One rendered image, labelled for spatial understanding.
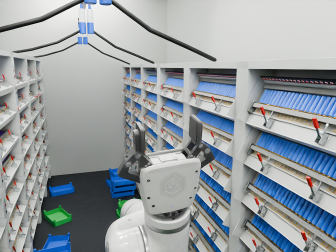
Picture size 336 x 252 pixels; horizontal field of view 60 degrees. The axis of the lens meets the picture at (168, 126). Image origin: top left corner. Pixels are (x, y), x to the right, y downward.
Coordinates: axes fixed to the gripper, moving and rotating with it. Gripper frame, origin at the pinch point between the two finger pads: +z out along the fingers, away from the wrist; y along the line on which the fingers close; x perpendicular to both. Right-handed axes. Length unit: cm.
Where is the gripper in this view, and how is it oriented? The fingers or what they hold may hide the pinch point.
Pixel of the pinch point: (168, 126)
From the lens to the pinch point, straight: 45.9
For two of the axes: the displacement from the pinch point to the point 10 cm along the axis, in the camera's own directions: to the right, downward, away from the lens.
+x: -3.3, -4.1, 8.5
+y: -9.4, 1.3, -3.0
